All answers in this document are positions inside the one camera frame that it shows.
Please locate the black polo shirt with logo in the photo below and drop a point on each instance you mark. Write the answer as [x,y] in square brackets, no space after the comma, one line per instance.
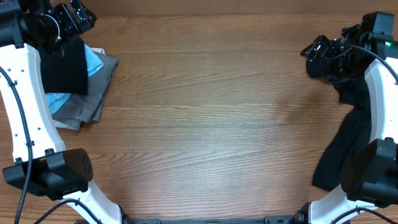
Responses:
[65,70]

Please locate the folded grey garment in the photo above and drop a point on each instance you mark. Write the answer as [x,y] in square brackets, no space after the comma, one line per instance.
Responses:
[79,109]

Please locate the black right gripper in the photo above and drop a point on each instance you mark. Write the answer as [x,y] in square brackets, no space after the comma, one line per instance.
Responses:
[328,47]

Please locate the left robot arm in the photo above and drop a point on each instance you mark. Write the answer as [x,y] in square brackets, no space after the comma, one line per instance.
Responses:
[42,165]

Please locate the white folded cloth underneath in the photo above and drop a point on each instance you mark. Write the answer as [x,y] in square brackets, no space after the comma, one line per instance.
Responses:
[99,50]

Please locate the brown cardboard barrier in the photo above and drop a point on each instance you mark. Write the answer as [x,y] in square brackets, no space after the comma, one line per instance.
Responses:
[210,7]

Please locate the plain black t-shirt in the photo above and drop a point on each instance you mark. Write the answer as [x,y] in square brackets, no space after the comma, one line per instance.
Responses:
[353,134]

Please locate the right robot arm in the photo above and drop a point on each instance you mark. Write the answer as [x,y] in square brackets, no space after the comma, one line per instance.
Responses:
[369,180]

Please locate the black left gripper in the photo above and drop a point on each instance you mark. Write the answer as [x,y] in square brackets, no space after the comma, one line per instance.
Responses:
[61,12]

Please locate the folded light blue garment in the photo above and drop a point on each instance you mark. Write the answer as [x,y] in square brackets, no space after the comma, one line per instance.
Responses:
[93,62]

